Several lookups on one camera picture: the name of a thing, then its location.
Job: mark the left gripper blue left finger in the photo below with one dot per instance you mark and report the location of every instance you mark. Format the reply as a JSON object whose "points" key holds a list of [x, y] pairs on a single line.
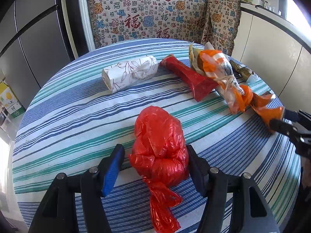
{"points": [[96, 183]]}

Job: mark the person's right hand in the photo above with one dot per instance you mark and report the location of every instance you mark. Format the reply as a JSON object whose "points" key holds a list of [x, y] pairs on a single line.
{"points": [[306, 178]]}

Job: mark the grey multi-door refrigerator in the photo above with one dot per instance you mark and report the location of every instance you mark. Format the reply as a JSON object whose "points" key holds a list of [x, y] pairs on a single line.
{"points": [[34, 46]]}

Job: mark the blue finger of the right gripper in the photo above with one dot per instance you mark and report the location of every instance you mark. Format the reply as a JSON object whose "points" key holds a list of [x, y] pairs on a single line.
{"points": [[282, 127], [292, 115]]}

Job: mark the orange white bag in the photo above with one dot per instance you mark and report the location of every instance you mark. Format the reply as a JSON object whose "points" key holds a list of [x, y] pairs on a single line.
{"points": [[238, 97]]}

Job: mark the red plastic bag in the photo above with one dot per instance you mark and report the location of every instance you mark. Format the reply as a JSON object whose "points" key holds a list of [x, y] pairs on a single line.
{"points": [[160, 157]]}

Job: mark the patterned fu character cloth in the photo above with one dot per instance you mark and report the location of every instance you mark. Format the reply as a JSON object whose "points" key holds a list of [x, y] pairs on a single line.
{"points": [[114, 21]]}

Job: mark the red foil wrapper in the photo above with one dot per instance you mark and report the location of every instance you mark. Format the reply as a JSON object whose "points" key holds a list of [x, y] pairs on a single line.
{"points": [[200, 85]]}

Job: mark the cream lower cabinets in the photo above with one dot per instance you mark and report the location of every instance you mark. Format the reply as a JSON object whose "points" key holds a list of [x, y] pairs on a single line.
{"points": [[277, 52]]}

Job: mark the yellow green cardboard box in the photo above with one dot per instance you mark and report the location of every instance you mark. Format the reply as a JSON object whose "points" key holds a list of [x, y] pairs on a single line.
{"points": [[10, 101]]}

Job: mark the chip bag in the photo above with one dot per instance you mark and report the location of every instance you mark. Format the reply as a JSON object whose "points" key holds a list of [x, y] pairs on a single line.
{"points": [[196, 63]]}

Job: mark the blue striped tablecloth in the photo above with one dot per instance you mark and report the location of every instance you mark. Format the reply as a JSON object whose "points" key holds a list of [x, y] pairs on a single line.
{"points": [[73, 122]]}

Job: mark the floral white paper package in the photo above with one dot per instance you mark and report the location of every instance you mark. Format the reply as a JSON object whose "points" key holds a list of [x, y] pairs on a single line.
{"points": [[125, 74]]}

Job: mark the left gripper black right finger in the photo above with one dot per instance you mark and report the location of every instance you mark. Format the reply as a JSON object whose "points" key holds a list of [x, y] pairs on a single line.
{"points": [[211, 183]]}

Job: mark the gold foil snack bag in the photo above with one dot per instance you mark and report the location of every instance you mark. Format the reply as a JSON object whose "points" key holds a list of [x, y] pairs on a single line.
{"points": [[246, 73]]}

